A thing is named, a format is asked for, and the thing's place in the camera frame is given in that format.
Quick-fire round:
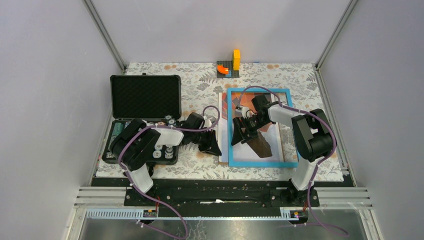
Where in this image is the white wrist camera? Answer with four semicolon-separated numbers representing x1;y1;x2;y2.
203;115;217;130
234;105;252;118

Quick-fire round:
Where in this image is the purple cable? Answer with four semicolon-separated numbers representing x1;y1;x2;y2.
117;105;222;240
236;86;351;238

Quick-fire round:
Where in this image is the green poker chip stack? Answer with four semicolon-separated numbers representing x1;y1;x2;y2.
110;122;124;143

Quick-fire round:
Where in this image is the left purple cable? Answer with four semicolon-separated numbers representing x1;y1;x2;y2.
117;105;222;240

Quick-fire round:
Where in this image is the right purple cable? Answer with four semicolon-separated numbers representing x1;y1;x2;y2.
236;86;351;238

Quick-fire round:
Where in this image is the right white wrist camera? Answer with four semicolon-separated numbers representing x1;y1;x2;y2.
234;105;252;118

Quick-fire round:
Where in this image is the black poker chip case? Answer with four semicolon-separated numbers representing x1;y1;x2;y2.
102;73;182;164

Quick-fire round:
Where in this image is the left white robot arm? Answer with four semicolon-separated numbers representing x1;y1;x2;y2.
109;112;222;206

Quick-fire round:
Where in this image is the grey toy baseplate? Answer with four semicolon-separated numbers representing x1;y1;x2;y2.
216;60;240;78

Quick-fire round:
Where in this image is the floral patterned table mat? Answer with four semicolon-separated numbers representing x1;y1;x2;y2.
93;62;346;182

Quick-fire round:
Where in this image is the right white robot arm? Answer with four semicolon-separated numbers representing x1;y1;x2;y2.
231;94;337;206

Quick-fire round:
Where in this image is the orange curved toy block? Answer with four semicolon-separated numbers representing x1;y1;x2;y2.
216;64;230;75

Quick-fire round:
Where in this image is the white slotted cable duct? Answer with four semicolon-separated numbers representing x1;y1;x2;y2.
86;207;299;221

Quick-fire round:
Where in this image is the blue toy block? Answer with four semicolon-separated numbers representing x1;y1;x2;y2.
225;70;234;78

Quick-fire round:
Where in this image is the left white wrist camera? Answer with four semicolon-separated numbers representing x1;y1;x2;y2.
203;115;217;130

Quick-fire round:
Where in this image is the hot air balloon photo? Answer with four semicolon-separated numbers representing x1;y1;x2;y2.
217;91;290;168

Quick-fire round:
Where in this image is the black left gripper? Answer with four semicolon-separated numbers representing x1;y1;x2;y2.
191;128;222;156

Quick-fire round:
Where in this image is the black mounting base rail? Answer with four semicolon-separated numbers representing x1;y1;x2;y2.
91;176;354;212

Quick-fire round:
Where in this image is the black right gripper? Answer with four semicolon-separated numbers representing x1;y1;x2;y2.
231;115;269;147

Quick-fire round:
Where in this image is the yellow toy block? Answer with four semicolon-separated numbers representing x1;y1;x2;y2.
232;49;241;71

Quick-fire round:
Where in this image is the blue wooden picture frame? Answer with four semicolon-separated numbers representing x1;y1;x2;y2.
219;88;301;168

